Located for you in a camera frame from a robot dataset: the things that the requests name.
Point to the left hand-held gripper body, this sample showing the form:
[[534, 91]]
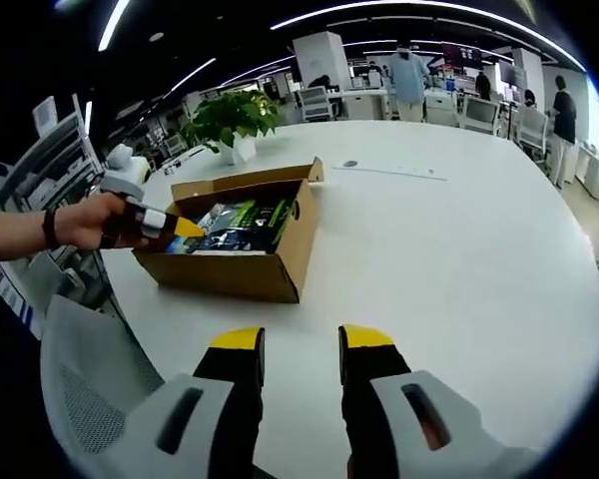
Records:
[[127, 177]]

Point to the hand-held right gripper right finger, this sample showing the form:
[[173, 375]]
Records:
[[374, 389]]

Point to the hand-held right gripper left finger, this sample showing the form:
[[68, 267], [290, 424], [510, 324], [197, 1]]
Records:
[[229, 399]]

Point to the blue soft wipes packet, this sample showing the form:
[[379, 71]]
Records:
[[179, 245]]

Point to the brown cardboard shoe box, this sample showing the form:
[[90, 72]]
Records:
[[229, 277]]

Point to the dark packet with green edge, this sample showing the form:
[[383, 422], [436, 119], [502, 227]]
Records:
[[249, 224]]

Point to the person's left hand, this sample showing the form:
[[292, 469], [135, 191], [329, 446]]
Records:
[[90, 219]]

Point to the person's right hand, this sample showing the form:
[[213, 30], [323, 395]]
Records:
[[354, 469]]

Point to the black wristband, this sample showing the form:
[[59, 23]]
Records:
[[50, 228]]

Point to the ceiling light strip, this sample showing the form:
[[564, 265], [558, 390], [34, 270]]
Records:
[[429, 5], [189, 77], [114, 25]]

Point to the potted green plant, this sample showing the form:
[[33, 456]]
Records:
[[234, 115]]

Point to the grey mesh office chair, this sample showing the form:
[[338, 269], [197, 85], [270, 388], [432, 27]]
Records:
[[90, 379]]

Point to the white printed card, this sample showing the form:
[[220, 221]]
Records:
[[7, 294]]

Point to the white office chair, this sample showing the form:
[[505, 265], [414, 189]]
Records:
[[313, 102], [479, 115], [533, 130]]

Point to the white square pillar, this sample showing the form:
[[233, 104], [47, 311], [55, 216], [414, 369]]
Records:
[[322, 60]]

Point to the dark wall screen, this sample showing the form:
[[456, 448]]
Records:
[[461, 52]]

